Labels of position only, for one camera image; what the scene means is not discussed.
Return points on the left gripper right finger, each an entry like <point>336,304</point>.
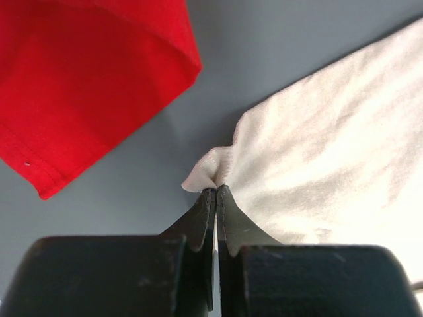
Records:
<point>261,277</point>

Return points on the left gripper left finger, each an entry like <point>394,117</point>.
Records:
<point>169,274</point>

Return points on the beige t shirt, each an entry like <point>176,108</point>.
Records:
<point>335,157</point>

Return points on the red t shirt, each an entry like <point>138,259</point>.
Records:
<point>78,77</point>

